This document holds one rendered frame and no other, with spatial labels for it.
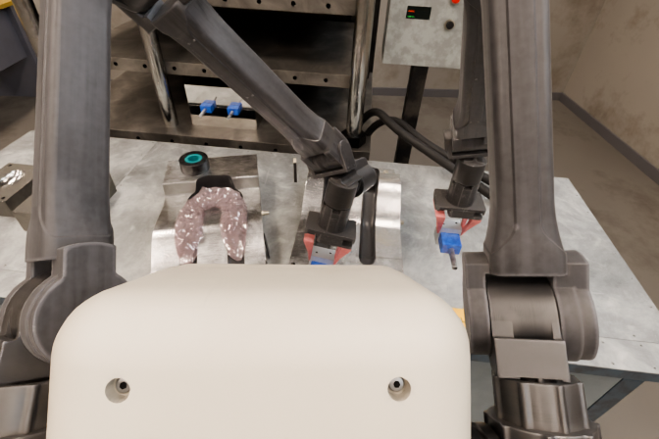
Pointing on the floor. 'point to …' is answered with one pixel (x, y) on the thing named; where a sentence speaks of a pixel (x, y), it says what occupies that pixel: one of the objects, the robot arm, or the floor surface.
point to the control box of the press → (420, 26)
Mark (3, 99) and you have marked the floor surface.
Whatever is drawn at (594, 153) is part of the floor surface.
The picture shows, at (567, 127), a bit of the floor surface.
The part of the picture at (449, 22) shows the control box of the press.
